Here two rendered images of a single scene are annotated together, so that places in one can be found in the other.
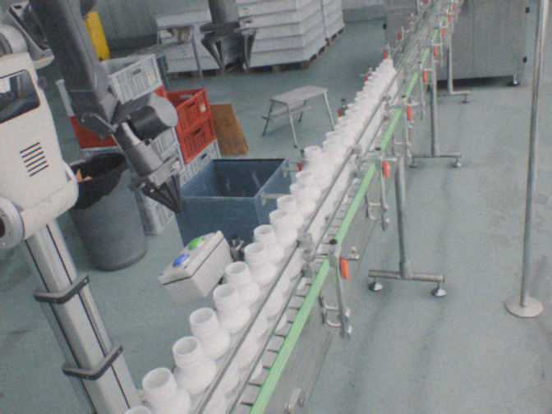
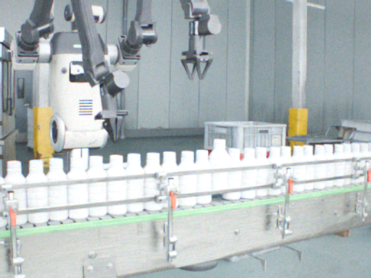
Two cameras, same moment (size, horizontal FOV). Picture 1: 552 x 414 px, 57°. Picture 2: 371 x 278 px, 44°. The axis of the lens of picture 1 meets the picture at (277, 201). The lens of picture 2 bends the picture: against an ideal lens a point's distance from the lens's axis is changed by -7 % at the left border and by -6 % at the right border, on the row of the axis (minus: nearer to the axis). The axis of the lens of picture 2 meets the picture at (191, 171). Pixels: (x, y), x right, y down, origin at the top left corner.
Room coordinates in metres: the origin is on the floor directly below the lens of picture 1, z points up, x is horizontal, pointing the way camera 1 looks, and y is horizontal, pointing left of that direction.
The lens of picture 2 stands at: (-0.31, -0.84, 1.34)
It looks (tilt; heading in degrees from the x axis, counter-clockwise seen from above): 9 degrees down; 31
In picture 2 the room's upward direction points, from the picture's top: 1 degrees clockwise
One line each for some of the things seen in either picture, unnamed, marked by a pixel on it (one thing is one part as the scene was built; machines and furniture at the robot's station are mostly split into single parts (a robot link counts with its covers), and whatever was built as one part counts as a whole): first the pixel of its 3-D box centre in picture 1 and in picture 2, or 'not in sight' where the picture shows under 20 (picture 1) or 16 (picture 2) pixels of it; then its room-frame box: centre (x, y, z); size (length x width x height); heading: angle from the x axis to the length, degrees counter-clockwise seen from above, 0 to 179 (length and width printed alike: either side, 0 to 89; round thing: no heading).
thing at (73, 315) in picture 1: (85, 342); not in sight; (1.13, 0.59, 0.74); 0.11 x 0.11 x 0.40; 65
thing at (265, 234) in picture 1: (271, 268); (133, 182); (0.80, 0.03, 1.08); 0.06 x 0.06 x 0.17
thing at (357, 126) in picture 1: (354, 138); (297, 169); (1.39, -0.25, 1.08); 0.06 x 0.06 x 0.17
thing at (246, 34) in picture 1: (238, 45); (199, 66); (1.13, 0.02, 1.44); 0.07 x 0.07 x 0.09; 64
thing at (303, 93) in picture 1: (294, 112); not in sight; (4.65, -0.31, 0.21); 0.61 x 0.47 x 0.41; 28
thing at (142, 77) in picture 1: (112, 83); (246, 136); (3.45, 0.93, 1.00); 0.61 x 0.41 x 0.22; 162
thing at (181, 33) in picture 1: (181, 38); (344, 136); (6.36, 0.77, 0.85); 0.36 x 0.12 x 0.27; 65
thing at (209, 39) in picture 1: (223, 47); (193, 66); (1.15, 0.05, 1.44); 0.07 x 0.07 x 0.09; 64
